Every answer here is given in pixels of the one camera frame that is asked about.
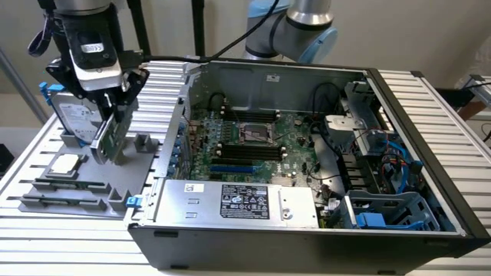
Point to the silver CPU chip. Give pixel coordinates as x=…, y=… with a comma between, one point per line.
x=68, y=164

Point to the blue expansion slot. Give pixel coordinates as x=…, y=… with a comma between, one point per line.
x=232, y=170

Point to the green RAM stick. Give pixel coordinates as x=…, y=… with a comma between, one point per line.
x=68, y=183
x=58, y=200

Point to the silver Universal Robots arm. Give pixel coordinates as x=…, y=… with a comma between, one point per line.
x=299, y=31

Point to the grey parts rack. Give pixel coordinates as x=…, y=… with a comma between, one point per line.
x=96, y=172

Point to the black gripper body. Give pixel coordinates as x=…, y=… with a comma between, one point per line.
x=90, y=20

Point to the silver power supply unit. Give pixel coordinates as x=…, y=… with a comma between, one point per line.
x=215, y=207

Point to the metal drive cage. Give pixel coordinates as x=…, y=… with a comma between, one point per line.
x=358, y=106

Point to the black open PC case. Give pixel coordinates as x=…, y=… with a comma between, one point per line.
x=307, y=247

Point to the black expansion slot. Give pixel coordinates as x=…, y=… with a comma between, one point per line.
x=230, y=163

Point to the green graphics card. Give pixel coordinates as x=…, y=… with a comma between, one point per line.
x=111, y=138

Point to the black RAM slot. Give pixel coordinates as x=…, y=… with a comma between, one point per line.
x=251, y=158
x=251, y=146
x=251, y=154
x=251, y=150
x=250, y=112
x=250, y=108

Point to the small silver heat sink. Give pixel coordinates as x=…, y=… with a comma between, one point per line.
x=283, y=181

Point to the blue disk bracket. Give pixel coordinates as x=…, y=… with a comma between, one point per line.
x=50, y=92

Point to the silver hard disk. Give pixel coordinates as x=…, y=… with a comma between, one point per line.
x=75, y=115

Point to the black stand pole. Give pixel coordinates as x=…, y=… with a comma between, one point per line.
x=140, y=26
x=198, y=26

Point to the CPU socket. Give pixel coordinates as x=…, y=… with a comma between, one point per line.
x=256, y=132

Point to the black box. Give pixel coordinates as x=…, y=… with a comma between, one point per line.
x=6, y=159

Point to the grey disk bay cage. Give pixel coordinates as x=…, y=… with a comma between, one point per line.
x=406, y=210

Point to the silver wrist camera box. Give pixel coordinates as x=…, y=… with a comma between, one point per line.
x=98, y=73

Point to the green motherboard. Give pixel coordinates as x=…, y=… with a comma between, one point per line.
x=299, y=152

